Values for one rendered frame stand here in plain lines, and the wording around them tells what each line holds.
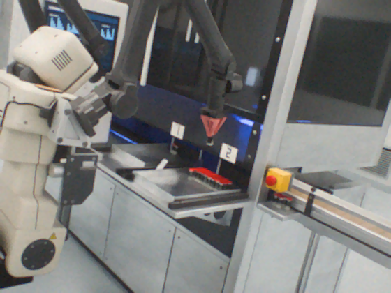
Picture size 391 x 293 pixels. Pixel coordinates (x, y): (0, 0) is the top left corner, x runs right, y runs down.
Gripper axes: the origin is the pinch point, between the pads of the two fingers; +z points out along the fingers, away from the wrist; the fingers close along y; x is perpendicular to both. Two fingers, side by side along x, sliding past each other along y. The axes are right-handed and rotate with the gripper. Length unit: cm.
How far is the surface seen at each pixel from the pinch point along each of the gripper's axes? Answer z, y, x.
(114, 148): 23, 9, 54
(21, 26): -24, -2, 106
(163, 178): 25.1, 3.9, 21.3
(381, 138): 11, 112, -39
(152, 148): 26, 32, 50
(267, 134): 0.8, 21.2, -12.4
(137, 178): 22.0, -10.5, 22.8
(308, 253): 44, 25, -36
